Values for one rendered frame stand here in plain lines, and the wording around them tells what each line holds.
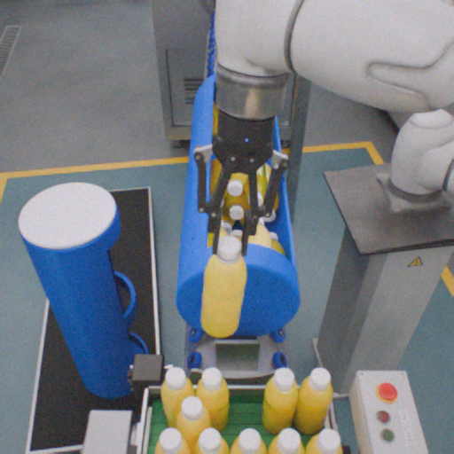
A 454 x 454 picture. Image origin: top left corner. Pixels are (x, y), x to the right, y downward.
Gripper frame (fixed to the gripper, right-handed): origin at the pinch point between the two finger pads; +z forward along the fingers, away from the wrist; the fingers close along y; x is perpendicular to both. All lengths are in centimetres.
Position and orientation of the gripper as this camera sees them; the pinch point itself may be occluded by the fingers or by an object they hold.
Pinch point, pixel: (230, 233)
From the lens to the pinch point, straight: 75.6
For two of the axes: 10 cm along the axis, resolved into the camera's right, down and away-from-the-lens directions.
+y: -9.9, -0.7, -0.7
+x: 0.1, 6.0, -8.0
